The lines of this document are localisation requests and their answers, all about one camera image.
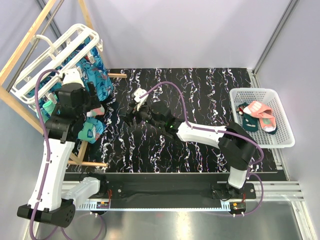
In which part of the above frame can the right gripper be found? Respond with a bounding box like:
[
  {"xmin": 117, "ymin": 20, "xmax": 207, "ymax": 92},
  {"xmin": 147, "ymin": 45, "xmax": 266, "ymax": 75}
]
[{"xmin": 119, "ymin": 100, "xmax": 164, "ymax": 131}]

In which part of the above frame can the coral pink sock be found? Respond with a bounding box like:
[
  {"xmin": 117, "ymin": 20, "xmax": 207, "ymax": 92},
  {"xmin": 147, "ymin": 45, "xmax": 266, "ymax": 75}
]
[
  {"xmin": 86, "ymin": 105, "xmax": 105, "ymax": 118},
  {"xmin": 243, "ymin": 101, "xmax": 273, "ymax": 119}
]

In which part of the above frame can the mint green sock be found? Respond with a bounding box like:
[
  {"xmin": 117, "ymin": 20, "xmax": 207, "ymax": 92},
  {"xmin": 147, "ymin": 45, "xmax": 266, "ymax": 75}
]
[
  {"xmin": 77, "ymin": 117, "xmax": 106, "ymax": 144},
  {"xmin": 38, "ymin": 98, "xmax": 56, "ymax": 122}
]

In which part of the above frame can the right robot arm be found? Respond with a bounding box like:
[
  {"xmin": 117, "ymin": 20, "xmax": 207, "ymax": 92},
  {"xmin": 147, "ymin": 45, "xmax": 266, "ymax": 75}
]
[{"xmin": 119, "ymin": 101, "xmax": 256, "ymax": 201}]

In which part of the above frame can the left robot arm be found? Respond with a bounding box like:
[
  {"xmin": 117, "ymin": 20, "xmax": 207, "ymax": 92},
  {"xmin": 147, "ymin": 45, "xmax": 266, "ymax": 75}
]
[{"xmin": 17, "ymin": 82, "xmax": 108, "ymax": 228}]

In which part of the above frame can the white plastic clip hanger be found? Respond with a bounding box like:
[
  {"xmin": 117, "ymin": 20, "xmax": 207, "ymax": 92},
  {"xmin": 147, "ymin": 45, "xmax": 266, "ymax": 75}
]
[{"xmin": 10, "ymin": 23, "xmax": 103, "ymax": 105}]

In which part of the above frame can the blue sea-print sock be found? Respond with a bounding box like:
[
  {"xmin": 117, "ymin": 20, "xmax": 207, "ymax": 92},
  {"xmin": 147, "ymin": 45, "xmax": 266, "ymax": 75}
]
[{"xmin": 24, "ymin": 37, "xmax": 113, "ymax": 103}]

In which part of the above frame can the white plastic basket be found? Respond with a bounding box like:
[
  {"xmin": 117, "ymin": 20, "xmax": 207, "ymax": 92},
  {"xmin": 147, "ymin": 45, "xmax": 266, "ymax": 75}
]
[{"xmin": 229, "ymin": 87, "xmax": 295, "ymax": 149}]

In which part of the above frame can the metal hanging rod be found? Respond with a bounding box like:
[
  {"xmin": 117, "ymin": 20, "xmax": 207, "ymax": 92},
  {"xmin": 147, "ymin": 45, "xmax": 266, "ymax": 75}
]
[{"xmin": 6, "ymin": 0, "xmax": 64, "ymax": 93}]

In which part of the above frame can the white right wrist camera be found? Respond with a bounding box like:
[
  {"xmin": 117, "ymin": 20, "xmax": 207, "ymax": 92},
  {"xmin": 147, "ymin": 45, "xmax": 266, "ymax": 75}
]
[{"xmin": 132, "ymin": 87, "xmax": 149, "ymax": 112}]

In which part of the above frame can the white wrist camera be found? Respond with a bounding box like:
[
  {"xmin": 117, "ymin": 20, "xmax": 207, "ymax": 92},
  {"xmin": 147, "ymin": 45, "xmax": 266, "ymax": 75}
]
[
  {"xmin": 61, "ymin": 68, "xmax": 84, "ymax": 87},
  {"xmin": 132, "ymin": 87, "xmax": 149, "ymax": 112}
]

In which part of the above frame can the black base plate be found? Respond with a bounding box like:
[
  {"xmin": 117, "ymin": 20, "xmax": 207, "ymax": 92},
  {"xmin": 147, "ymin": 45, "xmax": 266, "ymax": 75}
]
[{"xmin": 89, "ymin": 173, "xmax": 256, "ymax": 204}]

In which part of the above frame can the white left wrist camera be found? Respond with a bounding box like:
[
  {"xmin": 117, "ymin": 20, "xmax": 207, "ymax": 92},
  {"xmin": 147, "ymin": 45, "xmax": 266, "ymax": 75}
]
[{"xmin": 61, "ymin": 68, "xmax": 84, "ymax": 87}]

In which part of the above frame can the white cable duct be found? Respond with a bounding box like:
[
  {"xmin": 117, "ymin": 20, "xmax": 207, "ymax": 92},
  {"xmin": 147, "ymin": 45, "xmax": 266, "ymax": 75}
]
[{"xmin": 76, "ymin": 200, "xmax": 231, "ymax": 212}]

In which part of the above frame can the wooden drying rack frame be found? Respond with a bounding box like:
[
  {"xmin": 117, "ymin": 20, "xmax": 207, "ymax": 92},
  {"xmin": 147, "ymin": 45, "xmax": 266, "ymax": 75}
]
[{"xmin": 0, "ymin": 0, "xmax": 127, "ymax": 168}]

